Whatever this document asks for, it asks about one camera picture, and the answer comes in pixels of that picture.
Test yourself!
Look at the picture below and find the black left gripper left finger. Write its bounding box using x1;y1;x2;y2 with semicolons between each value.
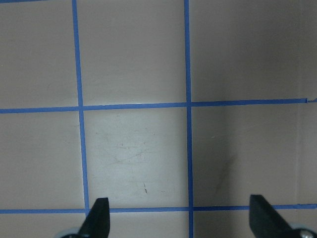
77;198;110;238

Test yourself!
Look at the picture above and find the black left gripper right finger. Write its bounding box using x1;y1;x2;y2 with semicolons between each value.
249;194;297;238

